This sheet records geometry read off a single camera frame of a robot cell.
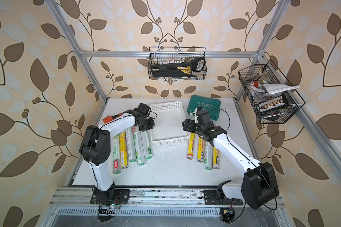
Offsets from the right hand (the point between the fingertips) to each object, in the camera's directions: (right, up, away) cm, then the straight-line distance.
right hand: (188, 124), depth 84 cm
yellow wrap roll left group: (-40, -17, +4) cm, 44 cm away
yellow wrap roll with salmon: (+2, -14, +5) cm, 15 cm away
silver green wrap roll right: (+12, -19, 0) cm, 22 cm away
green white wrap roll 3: (-25, -13, +7) cm, 29 cm away
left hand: (-21, -2, +10) cm, 24 cm away
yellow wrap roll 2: (+17, -19, +2) cm, 26 cm away
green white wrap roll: (-37, -14, +7) cm, 40 cm away
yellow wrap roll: (+9, -16, +5) cm, 19 cm away
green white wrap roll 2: (-31, -14, +5) cm, 35 cm away
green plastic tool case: (+21, +13, +25) cm, 35 cm away
